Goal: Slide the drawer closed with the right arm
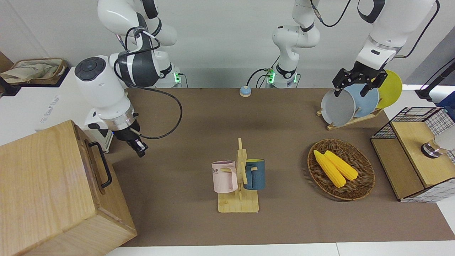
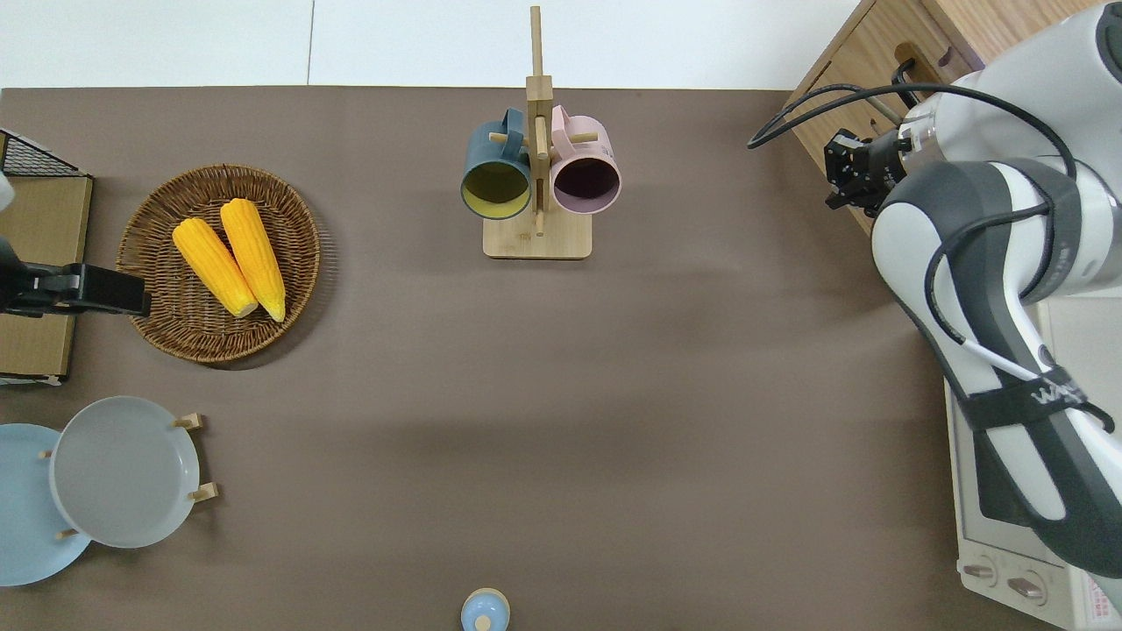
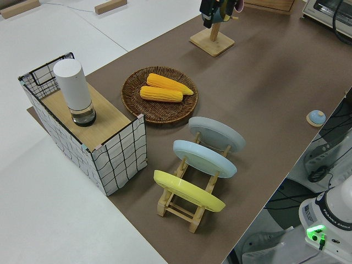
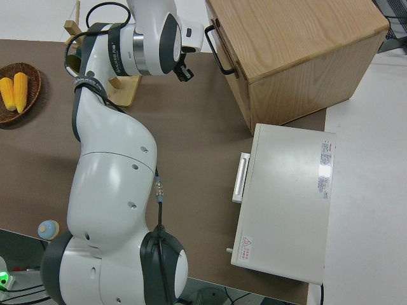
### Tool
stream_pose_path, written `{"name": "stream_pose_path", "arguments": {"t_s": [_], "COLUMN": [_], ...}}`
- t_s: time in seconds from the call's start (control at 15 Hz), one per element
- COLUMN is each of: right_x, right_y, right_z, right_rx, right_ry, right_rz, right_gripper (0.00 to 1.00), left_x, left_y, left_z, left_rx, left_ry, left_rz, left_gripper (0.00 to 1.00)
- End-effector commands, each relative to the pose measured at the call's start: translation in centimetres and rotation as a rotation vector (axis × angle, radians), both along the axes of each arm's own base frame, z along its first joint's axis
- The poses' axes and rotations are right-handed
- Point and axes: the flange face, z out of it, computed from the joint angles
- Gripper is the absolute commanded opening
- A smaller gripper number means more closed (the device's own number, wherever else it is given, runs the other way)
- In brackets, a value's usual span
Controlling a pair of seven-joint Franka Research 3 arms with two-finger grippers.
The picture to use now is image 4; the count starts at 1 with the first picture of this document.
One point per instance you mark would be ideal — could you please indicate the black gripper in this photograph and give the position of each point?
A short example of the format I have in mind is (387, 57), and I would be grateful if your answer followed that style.
(181, 60)

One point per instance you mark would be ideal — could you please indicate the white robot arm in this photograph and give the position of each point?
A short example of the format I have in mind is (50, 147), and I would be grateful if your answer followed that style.
(4, 279)
(111, 178)

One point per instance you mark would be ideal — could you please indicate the wooden mug rack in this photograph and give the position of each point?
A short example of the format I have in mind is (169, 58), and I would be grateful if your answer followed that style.
(127, 92)

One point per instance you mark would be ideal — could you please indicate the brown table mat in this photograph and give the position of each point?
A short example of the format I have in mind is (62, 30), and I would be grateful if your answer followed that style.
(197, 143)

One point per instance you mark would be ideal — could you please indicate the light wooden cabinet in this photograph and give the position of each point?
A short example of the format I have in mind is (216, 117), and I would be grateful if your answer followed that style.
(302, 47)

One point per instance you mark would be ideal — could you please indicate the brown wicker basket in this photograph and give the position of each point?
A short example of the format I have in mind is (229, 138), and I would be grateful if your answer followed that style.
(30, 95)

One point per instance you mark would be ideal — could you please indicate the white toaster oven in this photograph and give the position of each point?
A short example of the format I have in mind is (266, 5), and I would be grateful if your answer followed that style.
(283, 206)

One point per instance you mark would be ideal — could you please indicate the yellow corn cob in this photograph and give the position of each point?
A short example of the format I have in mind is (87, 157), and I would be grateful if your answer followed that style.
(7, 93)
(20, 92)

